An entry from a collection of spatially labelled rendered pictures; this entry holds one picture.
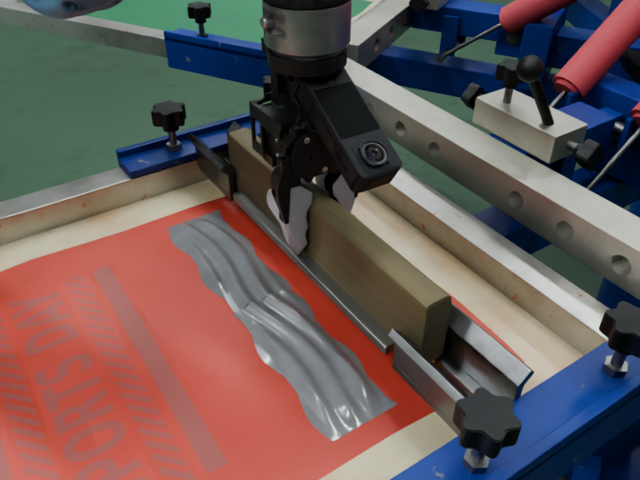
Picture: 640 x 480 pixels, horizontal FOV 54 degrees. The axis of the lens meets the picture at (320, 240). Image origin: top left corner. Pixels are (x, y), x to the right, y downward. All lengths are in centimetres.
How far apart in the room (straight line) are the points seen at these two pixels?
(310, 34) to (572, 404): 36
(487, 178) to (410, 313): 27
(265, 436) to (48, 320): 27
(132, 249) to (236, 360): 22
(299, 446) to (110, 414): 17
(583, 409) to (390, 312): 17
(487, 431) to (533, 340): 23
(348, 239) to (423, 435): 18
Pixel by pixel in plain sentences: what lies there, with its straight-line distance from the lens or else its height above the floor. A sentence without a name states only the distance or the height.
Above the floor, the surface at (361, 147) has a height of 115.
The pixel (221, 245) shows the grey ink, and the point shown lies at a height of 96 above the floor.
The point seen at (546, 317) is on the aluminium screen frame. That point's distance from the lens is 67.
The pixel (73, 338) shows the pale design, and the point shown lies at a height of 95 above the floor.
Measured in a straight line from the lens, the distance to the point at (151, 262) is 74.
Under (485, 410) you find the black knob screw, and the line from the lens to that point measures 45.
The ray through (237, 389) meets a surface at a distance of 59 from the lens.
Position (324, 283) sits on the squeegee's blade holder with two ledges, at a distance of 62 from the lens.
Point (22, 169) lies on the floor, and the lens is 301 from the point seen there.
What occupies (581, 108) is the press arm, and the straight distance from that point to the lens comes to 92.
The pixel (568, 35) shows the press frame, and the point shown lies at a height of 102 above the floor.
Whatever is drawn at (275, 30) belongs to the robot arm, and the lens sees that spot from 55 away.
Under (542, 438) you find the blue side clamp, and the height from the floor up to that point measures 101.
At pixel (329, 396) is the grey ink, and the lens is 57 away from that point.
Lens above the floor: 141
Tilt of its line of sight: 38 degrees down
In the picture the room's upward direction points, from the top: straight up
